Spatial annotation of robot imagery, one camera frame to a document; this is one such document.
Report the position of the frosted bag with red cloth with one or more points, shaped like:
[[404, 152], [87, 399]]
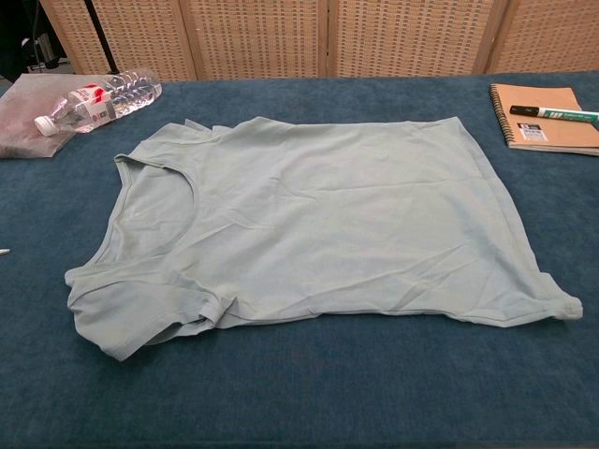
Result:
[[18, 107]]

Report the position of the blue carpet table cover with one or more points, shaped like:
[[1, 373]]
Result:
[[299, 397]]

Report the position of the woven wooden folding screen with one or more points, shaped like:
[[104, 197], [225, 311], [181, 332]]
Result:
[[257, 37]]

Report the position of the green white marker pen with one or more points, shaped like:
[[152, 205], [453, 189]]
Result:
[[552, 112]]

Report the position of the black tripod stand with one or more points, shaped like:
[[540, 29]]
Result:
[[104, 42]]

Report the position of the clear plastic water bottle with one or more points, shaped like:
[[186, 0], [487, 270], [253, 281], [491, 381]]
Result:
[[93, 107]]

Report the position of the brown spiral notebook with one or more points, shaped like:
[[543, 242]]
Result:
[[533, 96]]

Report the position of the light green t-shirt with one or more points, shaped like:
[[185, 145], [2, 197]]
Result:
[[304, 210]]

